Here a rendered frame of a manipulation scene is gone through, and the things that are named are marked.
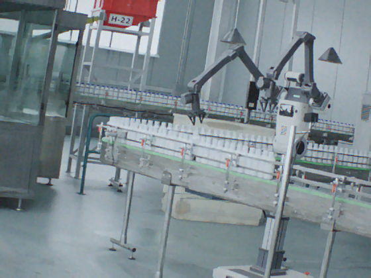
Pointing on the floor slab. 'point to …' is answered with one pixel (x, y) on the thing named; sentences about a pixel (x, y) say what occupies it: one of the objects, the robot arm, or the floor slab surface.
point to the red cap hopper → (136, 16)
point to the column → (216, 48)
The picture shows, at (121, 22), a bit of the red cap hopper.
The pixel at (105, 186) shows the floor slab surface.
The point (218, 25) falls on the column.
